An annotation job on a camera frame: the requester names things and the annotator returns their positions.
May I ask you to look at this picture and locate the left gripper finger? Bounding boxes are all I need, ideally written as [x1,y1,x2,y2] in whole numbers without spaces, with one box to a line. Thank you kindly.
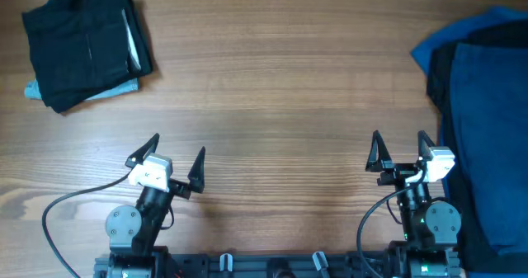
[125,133,160,168]
[187,147,205,193]

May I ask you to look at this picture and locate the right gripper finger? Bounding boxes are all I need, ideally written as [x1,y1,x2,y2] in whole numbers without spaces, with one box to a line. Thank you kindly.
[417,130,436,161]
[365,130,392,172]

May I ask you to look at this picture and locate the dark blue shorts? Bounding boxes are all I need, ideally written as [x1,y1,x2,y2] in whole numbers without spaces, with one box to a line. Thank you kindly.
[450,44,527,255]

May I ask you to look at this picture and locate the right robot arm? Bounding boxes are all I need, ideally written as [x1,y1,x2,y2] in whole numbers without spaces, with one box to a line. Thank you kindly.
[356,130,462,278]

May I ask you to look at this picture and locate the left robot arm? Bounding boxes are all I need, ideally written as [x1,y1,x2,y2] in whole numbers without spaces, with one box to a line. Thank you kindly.
[93,134,206,278]

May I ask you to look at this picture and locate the black garment in pile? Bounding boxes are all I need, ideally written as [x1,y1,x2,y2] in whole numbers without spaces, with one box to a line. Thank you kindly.
[426,20,528,273]

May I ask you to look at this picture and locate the folded light blue garment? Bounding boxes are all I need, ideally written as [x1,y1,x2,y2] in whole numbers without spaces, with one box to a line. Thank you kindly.
[24,78,139,101]

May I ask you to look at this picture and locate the folded black garment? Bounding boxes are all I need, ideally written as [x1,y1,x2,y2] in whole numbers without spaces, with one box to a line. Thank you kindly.
[21,0,153,113]

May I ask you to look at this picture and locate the bright blue garment in pile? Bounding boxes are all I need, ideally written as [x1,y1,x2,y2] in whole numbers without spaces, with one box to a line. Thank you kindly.
[410,5,528,278]

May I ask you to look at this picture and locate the left white rail clip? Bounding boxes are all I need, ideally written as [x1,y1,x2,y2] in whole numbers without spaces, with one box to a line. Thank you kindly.
[219,253,233,272]

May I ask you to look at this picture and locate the white rail clip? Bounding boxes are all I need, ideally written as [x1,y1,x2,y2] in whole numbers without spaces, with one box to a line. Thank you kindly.
[312,251,328,271]
[219,253,233,272]

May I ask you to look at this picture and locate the right white rail clip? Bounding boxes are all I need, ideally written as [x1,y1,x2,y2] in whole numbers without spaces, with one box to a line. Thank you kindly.
[312,251,328,271]

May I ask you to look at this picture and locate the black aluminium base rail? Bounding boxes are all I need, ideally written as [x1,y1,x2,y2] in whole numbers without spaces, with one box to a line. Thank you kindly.
[92,251,461,278]

